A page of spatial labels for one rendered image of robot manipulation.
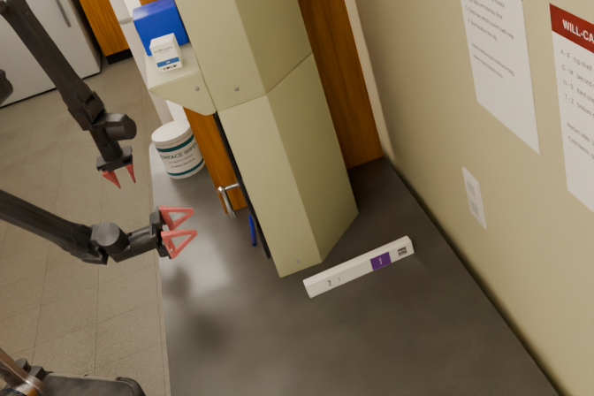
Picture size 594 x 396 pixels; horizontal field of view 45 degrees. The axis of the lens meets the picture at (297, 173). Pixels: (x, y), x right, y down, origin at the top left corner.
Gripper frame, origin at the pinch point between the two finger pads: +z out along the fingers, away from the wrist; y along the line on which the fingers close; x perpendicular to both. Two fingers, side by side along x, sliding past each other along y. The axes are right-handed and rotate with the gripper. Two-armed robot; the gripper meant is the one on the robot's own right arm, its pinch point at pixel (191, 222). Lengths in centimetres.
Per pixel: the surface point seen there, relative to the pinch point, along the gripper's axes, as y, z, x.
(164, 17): 14.6, 11.4, -43.4
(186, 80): -4.9, 11.9, -34.8
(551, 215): -62, 59, -15
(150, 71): 5.0, 4.8, -36.0
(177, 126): 69, -2, 5
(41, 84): 483, -141, 99
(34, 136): 392, -140, 109
